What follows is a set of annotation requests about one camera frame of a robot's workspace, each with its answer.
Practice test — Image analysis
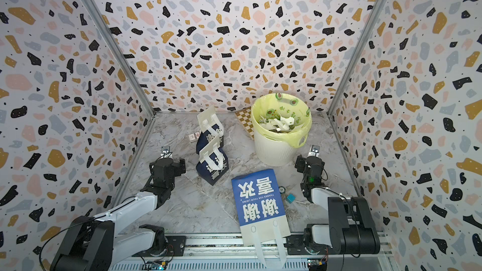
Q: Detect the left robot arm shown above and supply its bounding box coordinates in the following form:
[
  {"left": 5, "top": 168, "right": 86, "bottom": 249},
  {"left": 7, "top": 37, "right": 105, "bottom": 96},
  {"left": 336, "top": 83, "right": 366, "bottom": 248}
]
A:
[{"left": 50, "top": 157, "right": 186, "bottom": 270}]

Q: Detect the blue white bag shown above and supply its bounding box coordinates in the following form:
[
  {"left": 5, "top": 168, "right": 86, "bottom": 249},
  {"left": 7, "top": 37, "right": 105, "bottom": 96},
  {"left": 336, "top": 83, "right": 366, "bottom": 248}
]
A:
[
  {"left": 232, "top": 169, "right": 291, "bottom": 268},
  {"left": 196, "top": 106, "right": 224, "bottom": 154}
]

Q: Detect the yellow-green bin liner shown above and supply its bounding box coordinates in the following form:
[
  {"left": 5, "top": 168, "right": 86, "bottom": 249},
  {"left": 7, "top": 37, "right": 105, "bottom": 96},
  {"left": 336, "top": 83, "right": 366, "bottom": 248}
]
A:
[{"left": 251, "top": 93, "right": 313, "bottom": 148}]

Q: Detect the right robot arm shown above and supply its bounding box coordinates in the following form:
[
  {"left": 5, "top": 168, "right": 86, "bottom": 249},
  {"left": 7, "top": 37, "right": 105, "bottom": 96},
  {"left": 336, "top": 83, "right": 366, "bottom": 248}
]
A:
[{"left": 295, "top": 155, "right": 381, "bottom": 257}]

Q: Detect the small teal block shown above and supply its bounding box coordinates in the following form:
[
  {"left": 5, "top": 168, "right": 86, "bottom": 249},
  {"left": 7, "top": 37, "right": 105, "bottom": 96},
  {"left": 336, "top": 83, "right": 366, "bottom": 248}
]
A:
[{"left": 286, "top": 194, "right": 296, "bottom": 203}]

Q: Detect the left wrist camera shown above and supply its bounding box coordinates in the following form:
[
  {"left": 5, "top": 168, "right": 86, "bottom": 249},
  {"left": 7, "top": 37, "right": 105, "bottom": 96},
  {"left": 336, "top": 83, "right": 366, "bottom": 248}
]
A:
[{"left": 159, "top": 146, "right": 172, "bottom": 159}]

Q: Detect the white trash bin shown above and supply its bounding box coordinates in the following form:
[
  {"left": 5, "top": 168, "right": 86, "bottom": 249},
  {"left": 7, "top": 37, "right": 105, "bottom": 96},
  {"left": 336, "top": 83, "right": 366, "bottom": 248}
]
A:
[{"left": 254, "top": 131, "right": 297, "bottom": 167}]

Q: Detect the wooden chess board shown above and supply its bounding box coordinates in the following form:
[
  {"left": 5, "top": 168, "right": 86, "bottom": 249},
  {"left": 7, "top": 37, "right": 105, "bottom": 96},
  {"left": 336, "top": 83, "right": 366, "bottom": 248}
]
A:
[{"left": 235, "top": 107, "right": 254, "bottom": 139}]

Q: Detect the playing card deck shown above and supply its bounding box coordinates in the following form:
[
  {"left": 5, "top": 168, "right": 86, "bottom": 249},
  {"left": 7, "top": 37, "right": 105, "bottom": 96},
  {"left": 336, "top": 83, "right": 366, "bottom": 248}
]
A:
[{"left": 188, "top": 131, "right": 202, "bottom": 143}]

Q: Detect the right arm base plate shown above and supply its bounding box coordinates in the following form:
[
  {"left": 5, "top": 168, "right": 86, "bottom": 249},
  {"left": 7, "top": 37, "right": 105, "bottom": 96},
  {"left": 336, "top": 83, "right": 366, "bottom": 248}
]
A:
[{"left": 284, "top": 234, "right": 336, "bottom": 255}]

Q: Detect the front navy bag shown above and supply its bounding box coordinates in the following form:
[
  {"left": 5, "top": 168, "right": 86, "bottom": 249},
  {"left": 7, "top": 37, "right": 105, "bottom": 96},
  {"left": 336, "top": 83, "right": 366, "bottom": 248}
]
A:
[{"left": 196, "top": 136, "right": 229, "bottom": 186}]

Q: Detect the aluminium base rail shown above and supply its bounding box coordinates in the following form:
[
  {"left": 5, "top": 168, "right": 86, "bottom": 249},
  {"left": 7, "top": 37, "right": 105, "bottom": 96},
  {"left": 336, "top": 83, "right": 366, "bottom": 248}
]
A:
[{"left": 109, "top": 232, "right": 398, "bottom": 270}]

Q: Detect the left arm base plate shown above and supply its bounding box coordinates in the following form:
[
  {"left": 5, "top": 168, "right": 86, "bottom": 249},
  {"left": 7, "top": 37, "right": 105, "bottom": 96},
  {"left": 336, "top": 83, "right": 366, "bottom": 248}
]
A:
[{"left": 141, "top": 235, "right": 187, "bottom": 258}]

